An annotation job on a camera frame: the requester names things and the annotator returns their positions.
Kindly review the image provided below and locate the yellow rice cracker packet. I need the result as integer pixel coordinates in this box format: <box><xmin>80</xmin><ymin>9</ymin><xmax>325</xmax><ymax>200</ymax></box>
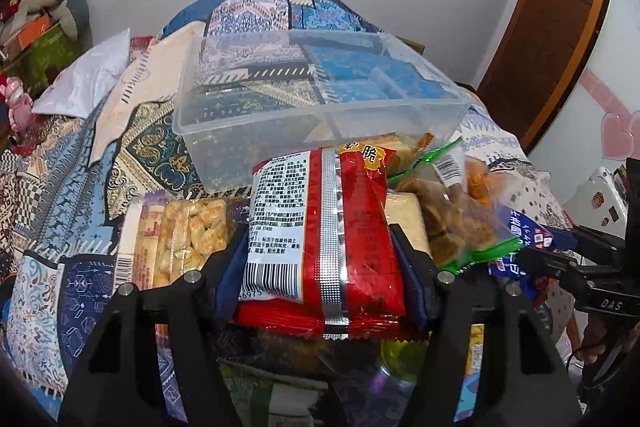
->
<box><xmin>114</xmin><ymin>191</ymin><xmax>235</xmax><ymax>291</ymax></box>

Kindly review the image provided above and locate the brown wooden door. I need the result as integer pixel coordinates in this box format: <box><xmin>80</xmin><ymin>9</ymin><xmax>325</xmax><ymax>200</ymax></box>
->
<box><xmin>478</xmin><ymin>0</ymin><xmax>608</xmax><ymax>152</ymax></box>

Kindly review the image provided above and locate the red snack packet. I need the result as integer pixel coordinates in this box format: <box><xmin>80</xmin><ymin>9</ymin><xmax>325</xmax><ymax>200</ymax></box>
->
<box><xmin>234</xmin><ymin>142</ymin><xmax>406</xmax><ymax>339</ymax></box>

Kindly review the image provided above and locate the green brown snack bag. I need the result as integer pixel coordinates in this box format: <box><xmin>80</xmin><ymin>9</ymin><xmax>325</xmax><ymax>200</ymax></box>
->
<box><xmin>388</xmin><ymin>138</ymin><xmax>523</xmax><ymax>274</ymax></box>

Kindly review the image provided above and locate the clear plastic storage box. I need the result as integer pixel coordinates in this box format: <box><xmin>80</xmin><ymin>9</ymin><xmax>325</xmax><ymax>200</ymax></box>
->
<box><xmin>172</xmin><ymin>29</ymin><xmax>471</xmax><ymax>193</ymax></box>

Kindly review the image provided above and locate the pile of clothes and boxes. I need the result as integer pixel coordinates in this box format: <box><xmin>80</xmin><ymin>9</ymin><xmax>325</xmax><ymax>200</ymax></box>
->
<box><xmin>1</xmin><ymin>0</ymin><xmax>89</xmax><ymax>98</ymax></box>

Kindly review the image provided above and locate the beige wafer biscuit packet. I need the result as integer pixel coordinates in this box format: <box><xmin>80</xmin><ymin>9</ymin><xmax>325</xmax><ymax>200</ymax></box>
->
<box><xmin>385</xmin><ymin>193</ymin><xmax>431</xmax><ymax>254</ymax></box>

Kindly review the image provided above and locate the patchwork patterned bed quilt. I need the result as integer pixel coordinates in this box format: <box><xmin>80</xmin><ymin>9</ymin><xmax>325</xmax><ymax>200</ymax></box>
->
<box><xmin>0</xmin><ymin>0</ymin><xmax>576</xmax><ymax>427</ymax></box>

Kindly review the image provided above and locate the white pillow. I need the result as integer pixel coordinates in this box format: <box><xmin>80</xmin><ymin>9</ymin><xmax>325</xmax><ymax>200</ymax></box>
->
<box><xmin>32</xmin><ymin>29</ymin><xmax>130</xmax><ymax>118</ymax></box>

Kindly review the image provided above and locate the pink plush toy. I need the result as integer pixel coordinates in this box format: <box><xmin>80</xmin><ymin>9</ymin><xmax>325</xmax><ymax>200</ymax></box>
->
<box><xmin>1</xmin><ymin>77</ymin><xmax>34</xmax><ymax>134</ymax></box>

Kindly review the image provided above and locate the blue white snack packet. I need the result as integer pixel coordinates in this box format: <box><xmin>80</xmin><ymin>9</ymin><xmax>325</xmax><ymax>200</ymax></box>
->
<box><xmin>488</xmin><ymin>206</ymin><xmax>577</xmax><ymax>301</ymax></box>

